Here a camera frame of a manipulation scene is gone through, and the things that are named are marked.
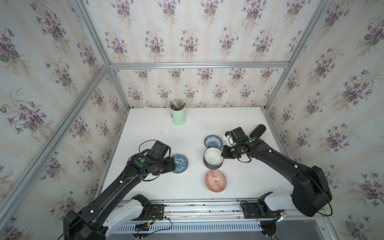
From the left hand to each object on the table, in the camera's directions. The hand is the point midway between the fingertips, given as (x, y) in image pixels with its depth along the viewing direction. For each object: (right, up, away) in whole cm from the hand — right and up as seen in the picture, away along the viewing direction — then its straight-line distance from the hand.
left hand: (174, 168), depth 75 cm
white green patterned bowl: (+21, +3, +11) cm, 24 cm away
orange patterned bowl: (+23, -9, +8) cm, 26 cm away
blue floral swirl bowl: (+3, -1, +14) cm, 14 cm away
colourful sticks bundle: (-2, +36, +30) cm, 47 cm away
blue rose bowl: (+23, +11, +23) cm, 35 cm away
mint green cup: (-1, +27, +29) cm, 40 cm away
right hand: (+27, +5, +9) cm, 29 cm away
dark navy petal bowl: (+21, -1, +7) cm, 22 cm away
